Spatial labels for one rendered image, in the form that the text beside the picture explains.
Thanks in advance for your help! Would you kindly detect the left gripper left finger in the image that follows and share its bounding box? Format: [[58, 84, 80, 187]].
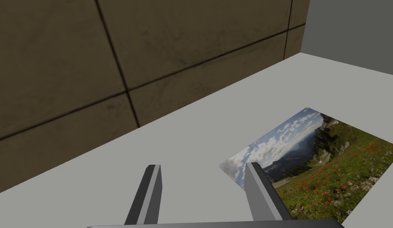
[[124, 164, 163, 225]]

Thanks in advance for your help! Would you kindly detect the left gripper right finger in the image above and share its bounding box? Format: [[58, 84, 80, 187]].
[[244, 162, 293, 222]]

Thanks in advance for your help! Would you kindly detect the landscape picture with red flowers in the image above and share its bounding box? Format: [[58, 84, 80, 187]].
[[218, 107, 393, 224]]

